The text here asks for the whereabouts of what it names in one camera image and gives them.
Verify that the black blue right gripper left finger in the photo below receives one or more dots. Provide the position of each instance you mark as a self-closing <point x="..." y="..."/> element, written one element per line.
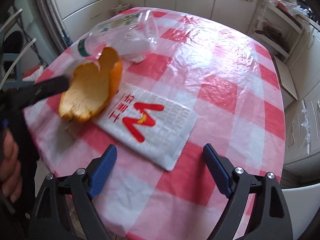
<point x="50" y="218"/>

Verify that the orange peel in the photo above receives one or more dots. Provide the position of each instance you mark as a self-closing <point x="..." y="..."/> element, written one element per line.
<point x="92" y="88"/>

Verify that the clear plastic bag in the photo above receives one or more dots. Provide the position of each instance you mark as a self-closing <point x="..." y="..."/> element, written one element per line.
<point x="132" y="36"/>

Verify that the person's left hand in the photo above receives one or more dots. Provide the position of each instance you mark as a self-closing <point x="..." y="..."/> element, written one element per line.
<point x="11" y="178"/>

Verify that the white refrigerator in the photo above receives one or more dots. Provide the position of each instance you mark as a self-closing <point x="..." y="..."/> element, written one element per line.
<point x="303" y="204"/>

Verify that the white drawer cabinet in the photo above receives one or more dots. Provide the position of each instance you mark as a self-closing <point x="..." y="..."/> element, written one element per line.
<point x="302" y="116"/>

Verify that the white wooden step stool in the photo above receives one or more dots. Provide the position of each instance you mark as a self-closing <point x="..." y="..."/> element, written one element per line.
<point x="285" y="80"/>

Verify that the white paper food bag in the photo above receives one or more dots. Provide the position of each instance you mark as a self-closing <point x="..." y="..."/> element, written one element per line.
<point x="155" y="127"/>

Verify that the red white checkered tablecloth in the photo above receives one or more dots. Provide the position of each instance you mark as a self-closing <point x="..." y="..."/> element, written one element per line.
<point x="229" y="80"/>

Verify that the black frying pan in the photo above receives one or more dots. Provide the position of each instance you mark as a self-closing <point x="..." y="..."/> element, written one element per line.
<point x="275" y="36"/>

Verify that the white metal storage rack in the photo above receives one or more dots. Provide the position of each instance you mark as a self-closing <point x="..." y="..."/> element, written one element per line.
<point x="283" y="27"/>

